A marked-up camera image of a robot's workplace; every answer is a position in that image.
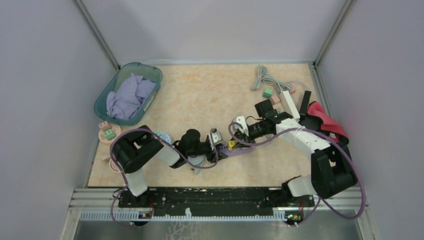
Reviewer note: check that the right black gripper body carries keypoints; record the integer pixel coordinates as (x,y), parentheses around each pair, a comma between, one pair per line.
(255,130)

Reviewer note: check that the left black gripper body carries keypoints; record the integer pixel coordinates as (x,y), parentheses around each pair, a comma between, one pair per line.
(206,150)

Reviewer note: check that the purple power strip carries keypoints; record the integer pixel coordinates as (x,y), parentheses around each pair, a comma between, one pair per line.
(225,152)

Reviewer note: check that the yellow plug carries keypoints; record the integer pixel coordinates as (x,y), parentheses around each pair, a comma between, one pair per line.
(231,146)

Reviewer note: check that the white power strip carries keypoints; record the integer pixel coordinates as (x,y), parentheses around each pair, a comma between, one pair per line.
(289,105)

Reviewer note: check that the black power strip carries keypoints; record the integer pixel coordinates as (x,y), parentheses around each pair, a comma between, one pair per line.
(304,103)

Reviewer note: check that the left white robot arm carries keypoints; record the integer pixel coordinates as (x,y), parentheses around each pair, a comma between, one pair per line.
(133,149)

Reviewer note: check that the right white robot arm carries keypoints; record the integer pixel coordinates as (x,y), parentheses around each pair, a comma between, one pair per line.
(331,172)

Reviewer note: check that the blue round socket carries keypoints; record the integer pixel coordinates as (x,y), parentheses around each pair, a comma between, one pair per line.
(164,136)

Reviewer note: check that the pink round socket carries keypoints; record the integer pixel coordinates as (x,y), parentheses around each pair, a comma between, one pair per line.
(116,128)

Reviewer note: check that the red and black cloth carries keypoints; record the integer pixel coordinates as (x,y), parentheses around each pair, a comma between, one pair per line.
(327,125)

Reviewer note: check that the teal plastic basin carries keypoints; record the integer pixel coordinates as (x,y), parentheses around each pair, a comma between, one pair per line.
(149,72)

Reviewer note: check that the purple cloth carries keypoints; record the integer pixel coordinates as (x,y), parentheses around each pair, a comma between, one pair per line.
(127,101)

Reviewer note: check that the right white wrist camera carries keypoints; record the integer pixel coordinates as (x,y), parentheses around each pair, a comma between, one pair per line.
(240,125)

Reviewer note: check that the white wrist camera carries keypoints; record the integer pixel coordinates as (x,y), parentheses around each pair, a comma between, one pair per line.
(240,125)
(215,137)

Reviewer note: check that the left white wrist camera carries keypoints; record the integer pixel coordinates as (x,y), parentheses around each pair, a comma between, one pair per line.
(215,137)

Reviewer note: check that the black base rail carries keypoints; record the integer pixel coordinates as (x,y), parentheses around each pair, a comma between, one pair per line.
(213,201)

